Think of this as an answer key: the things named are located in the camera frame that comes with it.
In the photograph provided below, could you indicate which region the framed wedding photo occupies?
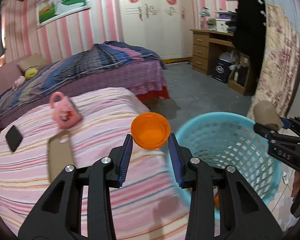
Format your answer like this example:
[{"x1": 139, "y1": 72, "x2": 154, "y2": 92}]
[{"x1": 36, "y1": 0, "x2": 91, "y2": 29}]

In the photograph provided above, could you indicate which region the wooden desk with drawers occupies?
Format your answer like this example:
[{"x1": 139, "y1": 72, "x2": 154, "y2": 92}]
[{"x1": 192, "y1": 29, "x2": 250, "y2": 96}]

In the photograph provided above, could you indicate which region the white wardrobe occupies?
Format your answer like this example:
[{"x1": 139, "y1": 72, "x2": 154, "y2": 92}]
[{"x1": 119, "y1": 0, "x2": 194, "y2": 60}]

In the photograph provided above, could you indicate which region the white box on desk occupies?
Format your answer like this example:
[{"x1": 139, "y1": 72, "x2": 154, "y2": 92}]
[{"x1": 215, "y1": 18, "x2": 231, "y2": 33}]

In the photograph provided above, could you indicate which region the yellow plush toy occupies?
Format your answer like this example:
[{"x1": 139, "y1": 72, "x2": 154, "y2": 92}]
[{"x1": 24, "y1": 67, "x2": 38, "y2": 80}]

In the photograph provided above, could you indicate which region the orange plastic bag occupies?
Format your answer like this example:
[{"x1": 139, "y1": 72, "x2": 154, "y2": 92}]
[{"x1": 213, "y1": 194, "x2": 220, "y2": 209}]

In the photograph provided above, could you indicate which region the black box under desk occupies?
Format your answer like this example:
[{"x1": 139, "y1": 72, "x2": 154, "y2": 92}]
[{"x1": 212, "y1": 60, "x2": 232, "y2": 83}]

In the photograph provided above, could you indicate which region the brown phone case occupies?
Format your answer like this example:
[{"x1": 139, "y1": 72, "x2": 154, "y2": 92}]
[{"x1": 47, "y1": 130, "x2": 75, "y2": 182}]

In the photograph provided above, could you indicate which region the desk lamp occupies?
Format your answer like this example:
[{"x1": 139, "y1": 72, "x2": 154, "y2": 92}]
[{"x1": 199, "y1": 7, "x2": 211, "y2": 30}]

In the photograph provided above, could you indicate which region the black hanging coat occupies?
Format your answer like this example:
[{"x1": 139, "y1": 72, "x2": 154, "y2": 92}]
[{"x1": 232, "y1": 0, "x2": 266, "y2": 95}]

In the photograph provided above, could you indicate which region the brown pillow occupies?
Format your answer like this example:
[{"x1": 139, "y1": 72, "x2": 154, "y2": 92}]
[{"x1": 17, "y1": 53, "x2": 49, "y2": 73}]

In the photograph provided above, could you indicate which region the pink striped bed cover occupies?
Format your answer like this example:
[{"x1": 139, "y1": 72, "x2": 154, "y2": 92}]
[{"x1": 0, "y1": 88, "x2": 189, "y2": 239}]

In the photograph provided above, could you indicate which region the light blue plastic laundry basket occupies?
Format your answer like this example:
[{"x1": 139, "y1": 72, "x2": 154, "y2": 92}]
[{"x1": 175, "y1": 112, "x2": 282, "y2": 204}]

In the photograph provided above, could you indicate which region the orange plastic cup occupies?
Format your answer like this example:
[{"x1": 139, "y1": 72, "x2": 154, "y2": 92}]
[{"x1": 130, "y1": 112, "x2": 171, "y2": 150}]

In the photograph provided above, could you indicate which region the pink cartoon mug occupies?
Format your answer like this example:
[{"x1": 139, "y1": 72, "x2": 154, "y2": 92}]
[{"x1": 50, "y1": 92, "x2": 83, "y2": 129}]

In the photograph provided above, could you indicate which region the pink plush toy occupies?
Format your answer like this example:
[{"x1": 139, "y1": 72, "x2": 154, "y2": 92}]
[{"x1": 12, "y1": 76, "x2": 25, "y2": 90}]

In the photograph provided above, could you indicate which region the person's right hand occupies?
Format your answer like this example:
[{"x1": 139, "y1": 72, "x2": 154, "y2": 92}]
[{"x1": 291, "y1": 171, "x2": 300, "y2": 197}]

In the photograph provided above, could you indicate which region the black wallet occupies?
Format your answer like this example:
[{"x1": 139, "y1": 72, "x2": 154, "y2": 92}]
[{"x1": 5, "y1": 125, "x2": 23, "y2": 152}]

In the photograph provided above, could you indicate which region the large bed with plaid blanket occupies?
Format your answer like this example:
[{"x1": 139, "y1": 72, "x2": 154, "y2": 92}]
[{"x1": 0, "y1": 41, "x2": 170, "y2": 129}]

